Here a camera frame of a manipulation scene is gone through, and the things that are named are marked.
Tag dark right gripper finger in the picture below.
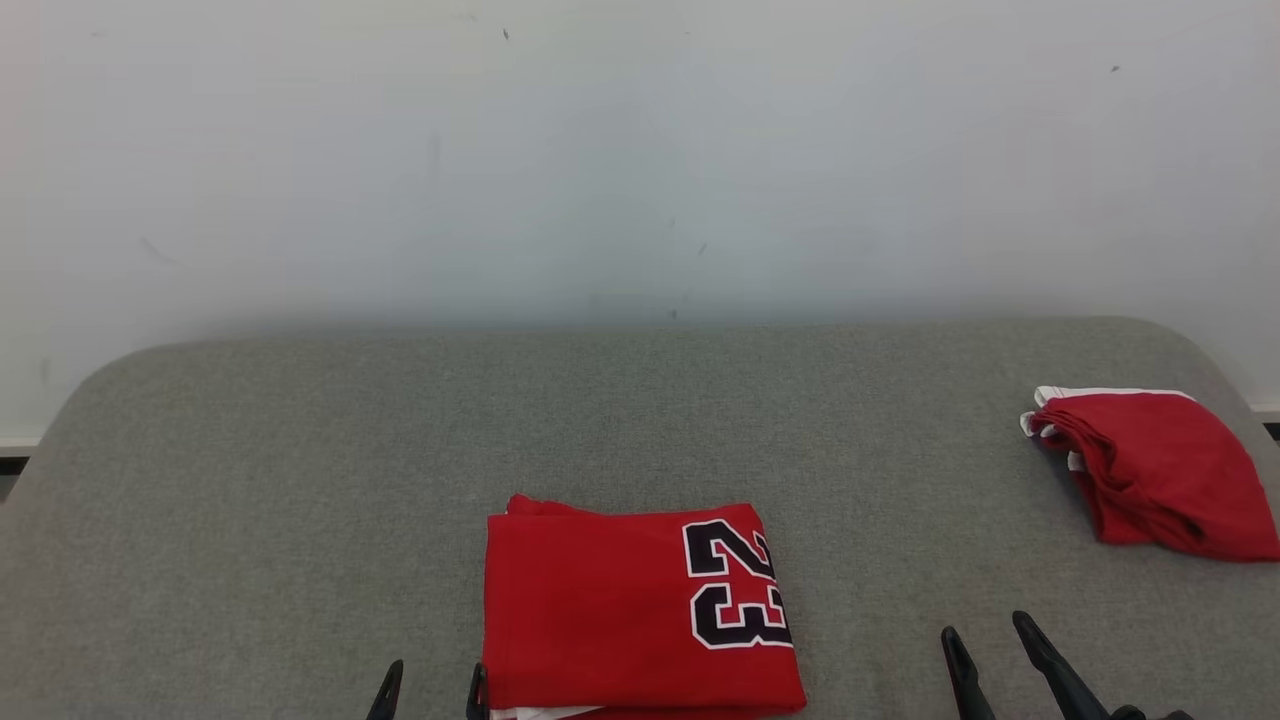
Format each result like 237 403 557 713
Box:
941 627 998 720
1012 611 1146 720

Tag red basketball jersey white sleeves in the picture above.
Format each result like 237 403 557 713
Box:
482 494 807 720

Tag red shorts with white stripes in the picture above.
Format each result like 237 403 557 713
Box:
1020 386 1280 563

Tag grey fabric sofa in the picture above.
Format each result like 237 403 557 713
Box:
0 318 1280 720

